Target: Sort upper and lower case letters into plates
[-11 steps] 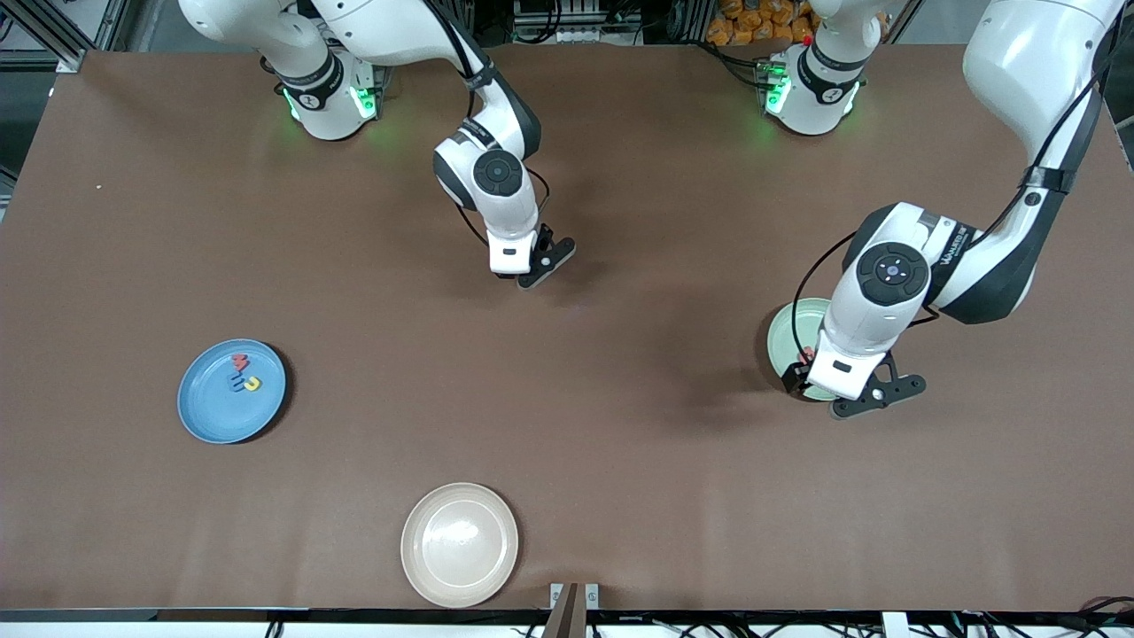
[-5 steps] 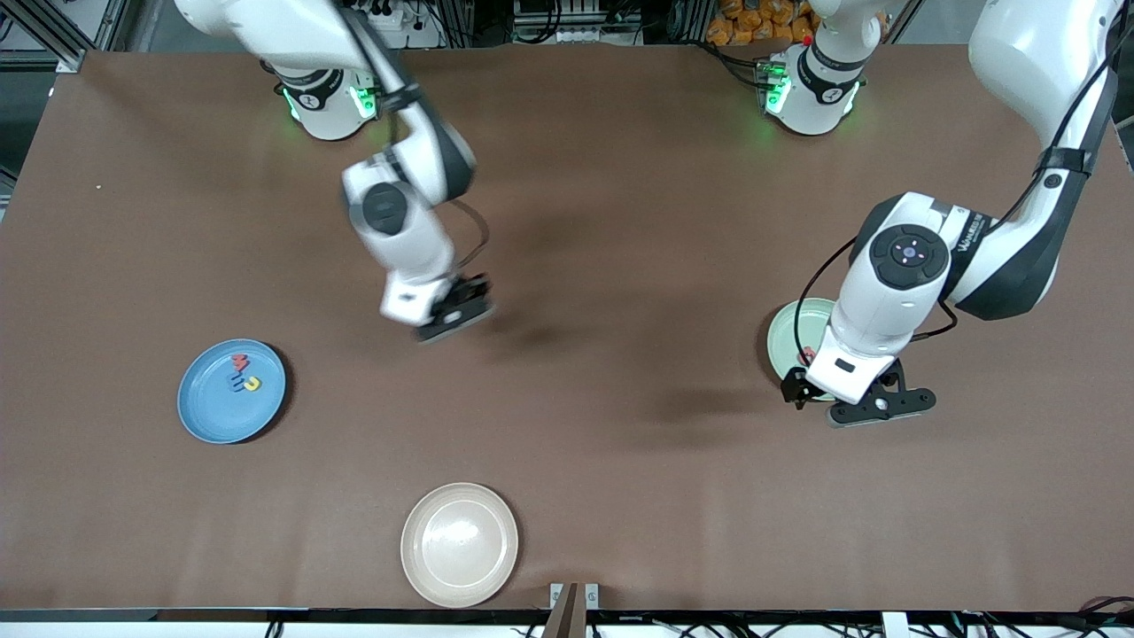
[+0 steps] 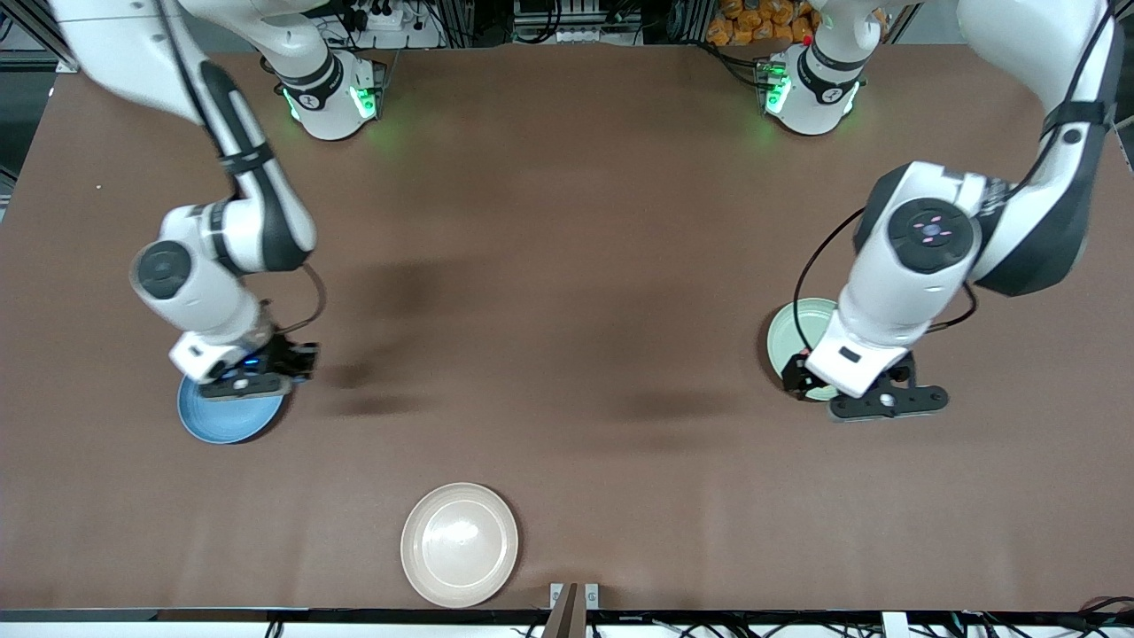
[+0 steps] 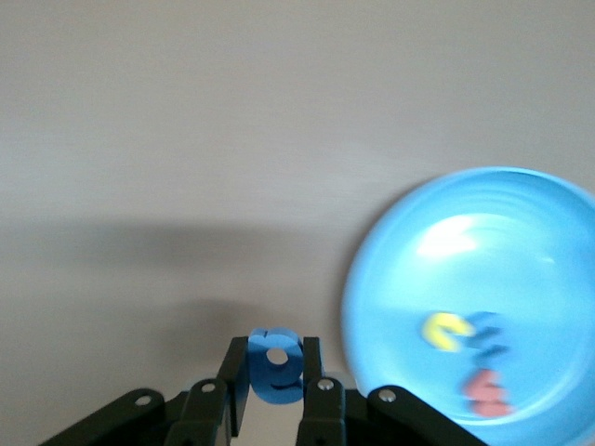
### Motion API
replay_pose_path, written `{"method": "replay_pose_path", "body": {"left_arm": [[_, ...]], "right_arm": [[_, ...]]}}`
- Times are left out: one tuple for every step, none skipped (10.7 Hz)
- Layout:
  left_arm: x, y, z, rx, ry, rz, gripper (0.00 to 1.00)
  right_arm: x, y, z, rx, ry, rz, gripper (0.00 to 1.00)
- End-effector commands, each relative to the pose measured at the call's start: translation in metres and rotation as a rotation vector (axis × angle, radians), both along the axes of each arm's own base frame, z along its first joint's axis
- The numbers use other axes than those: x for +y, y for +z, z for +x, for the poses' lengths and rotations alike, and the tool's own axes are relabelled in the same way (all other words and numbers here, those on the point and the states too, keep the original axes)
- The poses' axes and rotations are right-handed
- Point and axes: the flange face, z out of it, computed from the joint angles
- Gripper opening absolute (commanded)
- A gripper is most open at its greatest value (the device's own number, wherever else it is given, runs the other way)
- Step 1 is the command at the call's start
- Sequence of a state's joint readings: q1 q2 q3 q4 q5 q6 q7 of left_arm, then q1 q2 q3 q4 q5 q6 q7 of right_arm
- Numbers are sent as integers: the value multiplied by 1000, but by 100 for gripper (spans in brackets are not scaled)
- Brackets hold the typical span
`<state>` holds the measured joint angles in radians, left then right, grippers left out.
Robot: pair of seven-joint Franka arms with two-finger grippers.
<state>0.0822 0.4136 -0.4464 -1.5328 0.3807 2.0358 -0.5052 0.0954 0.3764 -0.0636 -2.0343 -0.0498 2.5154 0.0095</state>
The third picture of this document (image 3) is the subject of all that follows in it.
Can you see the blue plate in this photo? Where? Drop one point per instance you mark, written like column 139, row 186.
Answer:
column 221, row 421

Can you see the orange snack bag pile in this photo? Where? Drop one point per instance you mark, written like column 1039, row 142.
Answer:
column 753, row 22

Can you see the white power strip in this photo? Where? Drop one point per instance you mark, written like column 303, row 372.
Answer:
column 399, row 22

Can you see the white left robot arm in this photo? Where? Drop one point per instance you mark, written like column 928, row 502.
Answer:
column 912, row 283

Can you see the pale green plate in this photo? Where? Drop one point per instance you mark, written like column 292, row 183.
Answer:
column 793, row 332

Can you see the aluminium frame post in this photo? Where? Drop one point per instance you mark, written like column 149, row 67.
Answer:
column 64, row 64

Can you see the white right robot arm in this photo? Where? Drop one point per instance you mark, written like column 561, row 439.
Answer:
column 239, row 230

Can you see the brown camera stand pole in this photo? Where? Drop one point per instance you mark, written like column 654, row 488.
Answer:
column 563, row 620

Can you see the brown table cover sheet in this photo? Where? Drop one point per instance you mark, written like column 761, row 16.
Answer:
column 567, row 461

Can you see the beige plate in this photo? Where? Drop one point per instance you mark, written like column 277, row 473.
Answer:
column 459, row 545

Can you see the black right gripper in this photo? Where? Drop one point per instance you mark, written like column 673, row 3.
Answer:
column 289, row 358

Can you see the metal mounting bracket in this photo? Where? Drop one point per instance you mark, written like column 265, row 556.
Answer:
column 592, row 595

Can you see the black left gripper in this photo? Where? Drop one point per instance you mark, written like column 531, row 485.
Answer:
column 796, row 374

